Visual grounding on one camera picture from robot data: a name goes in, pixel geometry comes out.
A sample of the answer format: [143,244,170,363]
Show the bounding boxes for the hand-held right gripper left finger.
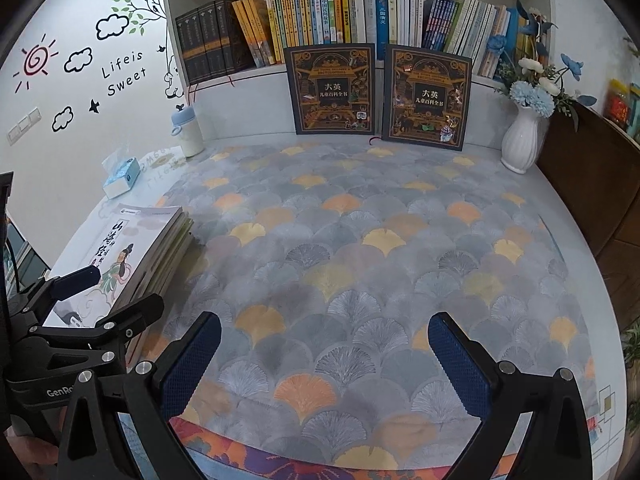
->
[56,311,223,480]

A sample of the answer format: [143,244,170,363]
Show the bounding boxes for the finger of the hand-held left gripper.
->
[21,265,104,329]
[91,292,166,362]

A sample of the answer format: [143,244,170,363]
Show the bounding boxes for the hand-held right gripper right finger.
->
[427,311,594,480]

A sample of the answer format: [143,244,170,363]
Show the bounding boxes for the tidy stack of picture books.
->
[41,203,197,363]

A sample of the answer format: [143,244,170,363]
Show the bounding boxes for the row of colourful shelf books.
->
[231,0,357,68]
[362,0,521,81]

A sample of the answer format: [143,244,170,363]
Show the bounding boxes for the person's left hand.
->
[4,426,61,477]

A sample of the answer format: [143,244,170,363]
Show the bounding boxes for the blue tissue pack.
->
[101,155,141,201]

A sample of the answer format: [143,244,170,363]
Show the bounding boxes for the green potted plant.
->
[619,322,640,378]

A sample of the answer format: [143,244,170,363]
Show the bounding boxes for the white bottle with blue lid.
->
[170,105,204,157]

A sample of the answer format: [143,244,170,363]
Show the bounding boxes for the brown wooden cabinet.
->
[536,97,640,321]

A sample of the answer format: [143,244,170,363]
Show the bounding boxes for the white bookshelf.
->
[160,0,556,148]

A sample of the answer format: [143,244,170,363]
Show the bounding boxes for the dark ornate encyclopedia book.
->
[282,42,377,136]
[381,44,473,153]

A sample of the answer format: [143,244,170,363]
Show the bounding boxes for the blue and white artificial flowers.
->
[487,0,598,133]

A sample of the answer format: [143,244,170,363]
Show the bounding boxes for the colourful containers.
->
[602,79,640,141]

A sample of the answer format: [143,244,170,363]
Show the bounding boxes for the white wall switch panel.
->
[6,107,42,142]

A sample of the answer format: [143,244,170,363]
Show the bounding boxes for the black lettering wall decal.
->
[100,50,149,98]

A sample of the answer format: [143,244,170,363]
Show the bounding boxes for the bear swing wall decal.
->
[164,52,182,101]

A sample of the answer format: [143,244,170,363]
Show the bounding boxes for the red sun wall decal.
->
[12,34,58,93]

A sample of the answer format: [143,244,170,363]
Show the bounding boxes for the large black cloud wall decal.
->
[95,12,132,36]

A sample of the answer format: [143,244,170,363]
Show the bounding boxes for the green tree wall decal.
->
[120,0,168,38]

